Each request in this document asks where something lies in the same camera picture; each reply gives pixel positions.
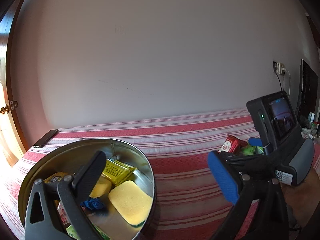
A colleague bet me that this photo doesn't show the black power cable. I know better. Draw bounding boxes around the black power cable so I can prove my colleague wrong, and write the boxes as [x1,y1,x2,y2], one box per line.
[276,72,286,92]

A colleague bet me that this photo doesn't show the black flat television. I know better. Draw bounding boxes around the black flat television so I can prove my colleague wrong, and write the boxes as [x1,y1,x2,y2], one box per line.
[296,59,318,127]

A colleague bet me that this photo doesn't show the pink floral brown packet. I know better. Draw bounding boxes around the pink floral brown packet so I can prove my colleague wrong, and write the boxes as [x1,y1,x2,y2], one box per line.
[57,202,70,225]

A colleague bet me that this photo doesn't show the white charging cable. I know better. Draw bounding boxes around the white charging cable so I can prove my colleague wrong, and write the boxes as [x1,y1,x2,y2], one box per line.
[282,68,291,98]

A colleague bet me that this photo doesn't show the yellow sponge with green base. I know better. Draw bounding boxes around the yellow sponge with green base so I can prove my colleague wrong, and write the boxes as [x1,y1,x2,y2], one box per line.
[108,180,153,226]

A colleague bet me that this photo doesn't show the black smartphone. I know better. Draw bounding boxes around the black smartphone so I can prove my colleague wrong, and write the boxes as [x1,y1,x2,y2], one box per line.
[33,129,59,148]

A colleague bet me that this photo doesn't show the red snack packet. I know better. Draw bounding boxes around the red snack packet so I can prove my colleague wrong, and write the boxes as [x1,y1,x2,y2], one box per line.
[218,134,248,155]

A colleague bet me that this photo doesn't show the wall power socket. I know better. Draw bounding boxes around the wall power socket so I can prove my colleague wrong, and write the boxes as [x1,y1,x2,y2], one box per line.
[273,61,286,75]

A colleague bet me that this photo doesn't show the small yellow sponge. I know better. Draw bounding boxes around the small yellow sponge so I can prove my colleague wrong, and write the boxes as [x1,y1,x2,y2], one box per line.
[89,176,112,198]

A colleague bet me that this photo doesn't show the wooden door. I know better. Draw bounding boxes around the wooden door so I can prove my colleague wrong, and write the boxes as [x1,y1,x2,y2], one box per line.
[1,0,28,167]

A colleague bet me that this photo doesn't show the large green tissue pack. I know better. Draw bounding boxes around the large green tissue pack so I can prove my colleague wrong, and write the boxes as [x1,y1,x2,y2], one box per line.
[66,225,111,240]

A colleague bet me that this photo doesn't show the yellow snack bag blue logo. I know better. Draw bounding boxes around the yellow snack bag blue logo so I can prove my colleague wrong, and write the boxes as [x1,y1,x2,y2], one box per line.
[44,172,73,185]

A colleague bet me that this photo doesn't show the yellow biscuit packet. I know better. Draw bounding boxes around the yellow biscuit packet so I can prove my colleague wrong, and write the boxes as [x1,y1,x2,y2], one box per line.
[102,158,137,186]

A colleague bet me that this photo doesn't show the brass door handle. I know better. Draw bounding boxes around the brass door handle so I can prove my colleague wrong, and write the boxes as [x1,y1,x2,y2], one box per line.
[1,100,18,114]

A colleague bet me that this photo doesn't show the small bottles on dresser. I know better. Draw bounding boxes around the small bottles on dresser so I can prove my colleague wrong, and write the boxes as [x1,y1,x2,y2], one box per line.
[300,112,319,139]

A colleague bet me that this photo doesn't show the small green tissue pack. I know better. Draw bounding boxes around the small green tissue pack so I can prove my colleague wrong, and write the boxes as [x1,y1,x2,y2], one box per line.
[240,145,264,156]

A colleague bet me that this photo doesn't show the person's right hand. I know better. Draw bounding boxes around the person's right hand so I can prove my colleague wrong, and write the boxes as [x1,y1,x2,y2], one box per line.
[280,167,319,227]

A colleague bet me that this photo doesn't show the red white striped bedspread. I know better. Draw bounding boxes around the red white striped bedspread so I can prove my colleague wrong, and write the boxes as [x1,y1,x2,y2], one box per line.
[0,108,320,240]

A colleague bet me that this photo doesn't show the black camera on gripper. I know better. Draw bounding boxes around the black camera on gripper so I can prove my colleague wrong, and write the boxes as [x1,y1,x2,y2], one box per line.
[246,90,299,155]

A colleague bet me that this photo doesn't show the round silver metal tin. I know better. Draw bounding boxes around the round silver metal tin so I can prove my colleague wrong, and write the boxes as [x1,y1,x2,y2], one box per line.
[18,139,156,239]

